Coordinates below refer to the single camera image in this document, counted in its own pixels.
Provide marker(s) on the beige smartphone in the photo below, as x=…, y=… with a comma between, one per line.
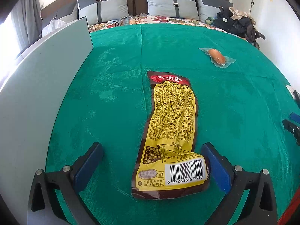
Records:
x=290, y=89

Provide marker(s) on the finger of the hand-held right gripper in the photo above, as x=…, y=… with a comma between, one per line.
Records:
x=295, y=117
x=290, y=127

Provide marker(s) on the grey board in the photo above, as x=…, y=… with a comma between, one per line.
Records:
x=35, y=86

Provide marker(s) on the clear plastic bag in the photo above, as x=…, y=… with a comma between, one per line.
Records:
x=52, y=25

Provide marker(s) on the grey curtain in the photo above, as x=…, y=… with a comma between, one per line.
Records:
x=25, y=21

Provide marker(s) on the dark brown handbag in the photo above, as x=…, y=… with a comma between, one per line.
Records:
x=254, y=32

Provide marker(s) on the clear packed sausage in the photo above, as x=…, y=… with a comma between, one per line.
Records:
x=218, y=55

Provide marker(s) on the grey two-tone pillow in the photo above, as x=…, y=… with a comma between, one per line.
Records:
x=211, y=7
x=168, y=4
x=103, y=7
x=63, y=20

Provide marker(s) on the beige patterned cloth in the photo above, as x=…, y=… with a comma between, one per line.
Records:
x=238, y=13

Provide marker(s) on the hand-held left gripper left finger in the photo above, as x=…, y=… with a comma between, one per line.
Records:
x=89, y=166

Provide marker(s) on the red garment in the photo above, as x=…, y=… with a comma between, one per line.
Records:
x=290, y=211

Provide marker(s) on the black jacket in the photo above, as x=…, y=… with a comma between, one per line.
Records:
x=229, y=24

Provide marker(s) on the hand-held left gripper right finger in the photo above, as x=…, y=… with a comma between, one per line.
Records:
x=215, y=166

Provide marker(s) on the green cloth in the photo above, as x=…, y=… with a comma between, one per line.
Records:
x=209, y=20

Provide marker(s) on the green blanket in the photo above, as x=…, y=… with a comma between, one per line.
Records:
x=105, y=98

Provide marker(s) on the floral bedsheet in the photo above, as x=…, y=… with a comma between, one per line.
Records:
x=168, y=20

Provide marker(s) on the long yellow brown snack packet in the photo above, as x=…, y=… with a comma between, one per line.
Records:
x=173, y=121

